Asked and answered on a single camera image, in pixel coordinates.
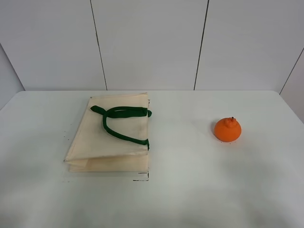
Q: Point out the white linen bag green handles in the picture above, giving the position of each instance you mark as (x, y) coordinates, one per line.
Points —
(112, 135)

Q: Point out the orange fruit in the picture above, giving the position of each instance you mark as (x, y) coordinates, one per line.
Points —
(227, 129)

